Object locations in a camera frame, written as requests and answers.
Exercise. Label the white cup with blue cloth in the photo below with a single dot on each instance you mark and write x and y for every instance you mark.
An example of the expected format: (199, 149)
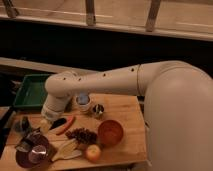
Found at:
(83, 102)

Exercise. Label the green plastic tray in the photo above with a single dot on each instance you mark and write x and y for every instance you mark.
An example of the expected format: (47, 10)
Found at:
(32, 92)

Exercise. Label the red chili pepper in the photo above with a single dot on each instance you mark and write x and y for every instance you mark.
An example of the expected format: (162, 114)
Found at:
(66, 126)

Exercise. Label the dark grape bunch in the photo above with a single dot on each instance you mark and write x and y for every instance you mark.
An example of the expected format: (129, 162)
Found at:
(82, 135)

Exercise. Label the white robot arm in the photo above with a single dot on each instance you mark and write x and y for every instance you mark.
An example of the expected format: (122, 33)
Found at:
(178, 106)

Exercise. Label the small metal cup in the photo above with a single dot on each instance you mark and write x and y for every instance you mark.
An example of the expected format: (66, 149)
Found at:
(98, 110)

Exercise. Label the red yellow apple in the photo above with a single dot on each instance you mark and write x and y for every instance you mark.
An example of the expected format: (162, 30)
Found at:
(93, 153)

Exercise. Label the orange bowl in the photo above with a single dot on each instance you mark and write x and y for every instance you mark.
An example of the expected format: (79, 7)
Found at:
(110, 133)

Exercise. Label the black brush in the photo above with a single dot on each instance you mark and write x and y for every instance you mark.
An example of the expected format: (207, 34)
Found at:
(58, 123)

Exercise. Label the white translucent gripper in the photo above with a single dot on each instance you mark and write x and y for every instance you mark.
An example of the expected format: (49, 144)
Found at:
(26, 143)

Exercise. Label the wooden cutting board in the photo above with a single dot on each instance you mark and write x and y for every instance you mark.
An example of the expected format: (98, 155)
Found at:
(124, 109)

